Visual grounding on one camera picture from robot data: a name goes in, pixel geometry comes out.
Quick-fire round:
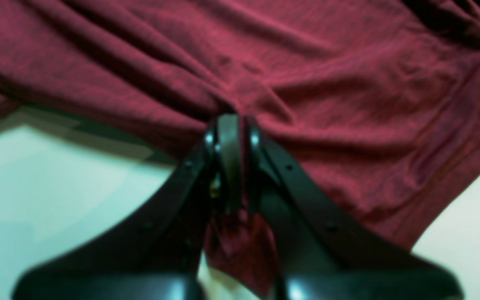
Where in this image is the dark red t-shirt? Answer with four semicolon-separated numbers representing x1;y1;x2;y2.
0;0;480;298

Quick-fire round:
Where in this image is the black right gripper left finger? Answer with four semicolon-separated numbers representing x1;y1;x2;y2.
12;115;243;300

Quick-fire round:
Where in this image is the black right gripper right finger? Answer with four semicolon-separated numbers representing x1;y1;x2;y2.
245;123;464;300

